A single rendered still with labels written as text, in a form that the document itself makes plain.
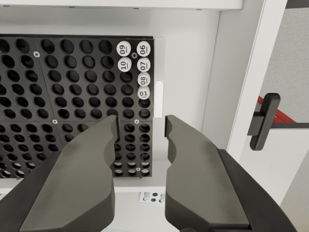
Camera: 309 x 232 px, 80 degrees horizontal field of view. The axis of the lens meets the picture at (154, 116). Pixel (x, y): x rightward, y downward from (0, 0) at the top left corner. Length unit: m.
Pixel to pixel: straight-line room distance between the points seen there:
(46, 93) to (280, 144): 0.46
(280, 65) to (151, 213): 1.11
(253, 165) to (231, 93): 0.32
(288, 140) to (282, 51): 0.89
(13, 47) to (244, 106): 0.22
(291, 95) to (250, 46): 1.31
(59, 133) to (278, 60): 1.25
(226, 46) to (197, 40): 0.04
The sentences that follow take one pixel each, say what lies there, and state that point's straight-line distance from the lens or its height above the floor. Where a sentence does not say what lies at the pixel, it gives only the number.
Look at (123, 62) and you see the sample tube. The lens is 0.18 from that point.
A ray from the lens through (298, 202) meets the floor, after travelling 2.29.
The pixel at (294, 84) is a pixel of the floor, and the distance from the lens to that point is 1.46.
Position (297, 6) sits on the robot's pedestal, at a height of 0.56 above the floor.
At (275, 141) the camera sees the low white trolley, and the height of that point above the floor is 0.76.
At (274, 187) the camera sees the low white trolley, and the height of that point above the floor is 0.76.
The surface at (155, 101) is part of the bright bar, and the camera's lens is 0.26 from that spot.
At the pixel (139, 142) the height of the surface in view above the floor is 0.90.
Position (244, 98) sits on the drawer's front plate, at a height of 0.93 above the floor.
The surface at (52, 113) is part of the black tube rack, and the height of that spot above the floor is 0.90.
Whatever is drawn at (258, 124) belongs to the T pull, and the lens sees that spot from 0.24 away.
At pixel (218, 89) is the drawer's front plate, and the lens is 0.24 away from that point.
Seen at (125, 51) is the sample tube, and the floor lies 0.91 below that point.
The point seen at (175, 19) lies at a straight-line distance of 0.25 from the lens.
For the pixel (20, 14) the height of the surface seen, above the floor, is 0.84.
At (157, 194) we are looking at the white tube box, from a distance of 0.46.
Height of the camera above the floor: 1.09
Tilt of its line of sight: 62 degrees down
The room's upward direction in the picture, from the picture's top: 177 degrees clockwise
